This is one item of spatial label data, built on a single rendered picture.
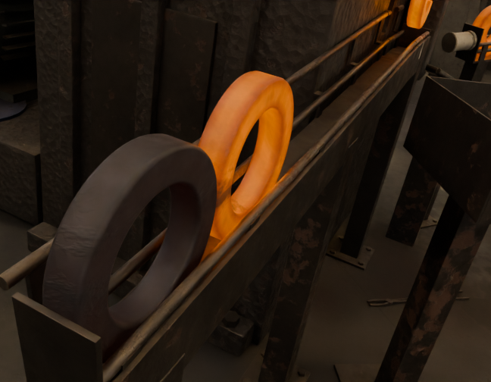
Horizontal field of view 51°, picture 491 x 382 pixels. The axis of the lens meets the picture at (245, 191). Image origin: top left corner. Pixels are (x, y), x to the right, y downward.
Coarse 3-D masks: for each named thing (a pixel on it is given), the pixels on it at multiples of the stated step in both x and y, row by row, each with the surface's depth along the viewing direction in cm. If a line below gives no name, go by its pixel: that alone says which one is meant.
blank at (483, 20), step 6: (480, 12) 158; (486, 12) 156; (480, 18) 157; (486, 18) 156; (474, 24) 158; (480, 24) 156; (486, 24) 157; (486, 30) 158; (480, 48) 161; (486, 54) 164
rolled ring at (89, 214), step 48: (144, 144) 37; (192, 144) 41; (96, 192) 34; (144, 192) 36; (192, 192) 44; (96, 240) 33; (192, 240) 47; (48, 288) 34; (96, 288) 35; (144, 288) 46
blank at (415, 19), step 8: (416, 0) 118; (424, 0) 117; (408, 8) 120; (416, 8) 119; (424, 8) 120; (408, 16) 121; (416, 16) 120; (424, 16) 125; (408, 24) 124; (416, 24) 123
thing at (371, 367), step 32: (448, 96) 83; (480, 96) 93; (416, 128) 92; (448, 128) 83; (480, 128) 75; (448, 160) 82; (480, 160) 74; (448, 192) 81; (480, 192) 74; (448, 224) 93; (480, 224) 91; (448, 256) 94; (416, 288) 103; (448, 288) 98; (416, 320) 102; (416, 352) 106
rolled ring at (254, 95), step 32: (224, 96) 49; (256, 96) 49; (288, 96) 57; (224, 128) 48; (288, 128) 61; (224, 160) 47; (256, 160) 62; (224, 192) 50; (256, 192) 61; (224, 224) 53
